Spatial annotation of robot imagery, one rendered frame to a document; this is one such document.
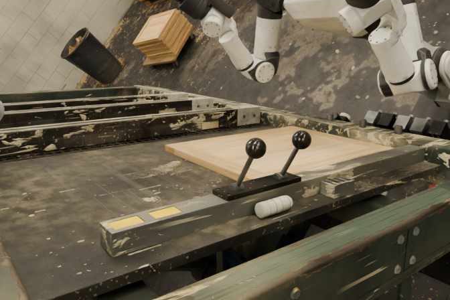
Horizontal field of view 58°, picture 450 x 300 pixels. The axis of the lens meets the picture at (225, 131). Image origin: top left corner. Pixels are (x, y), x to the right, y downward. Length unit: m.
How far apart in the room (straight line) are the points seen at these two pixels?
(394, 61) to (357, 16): 0.16
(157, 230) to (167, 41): 3.85
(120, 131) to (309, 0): 0.72
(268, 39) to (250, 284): 1.10
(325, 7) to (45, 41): 5.58
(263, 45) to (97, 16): 5.60
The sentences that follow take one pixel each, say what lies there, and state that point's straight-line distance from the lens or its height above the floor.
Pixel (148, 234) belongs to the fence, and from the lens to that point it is 0.68.
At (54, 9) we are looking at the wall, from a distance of 6.68.
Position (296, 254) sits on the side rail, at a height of 1.52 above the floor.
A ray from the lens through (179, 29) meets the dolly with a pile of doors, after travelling 4.58.
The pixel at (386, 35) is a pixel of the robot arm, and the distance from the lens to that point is 1.04.
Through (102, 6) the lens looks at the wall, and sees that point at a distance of 7.02.
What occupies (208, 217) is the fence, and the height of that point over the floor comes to 1.49.
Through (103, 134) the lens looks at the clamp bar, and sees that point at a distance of 1.36.
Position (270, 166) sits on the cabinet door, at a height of 1.24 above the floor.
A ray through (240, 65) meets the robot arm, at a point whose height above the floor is 1.21.
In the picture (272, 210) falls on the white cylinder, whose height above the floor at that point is 1.39.
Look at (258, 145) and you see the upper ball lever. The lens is 0.71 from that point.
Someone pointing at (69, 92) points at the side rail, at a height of 1.23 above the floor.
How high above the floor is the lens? 1.98
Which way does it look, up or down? 36 degrees down
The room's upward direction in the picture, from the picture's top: 48 degrees counter-clockwise
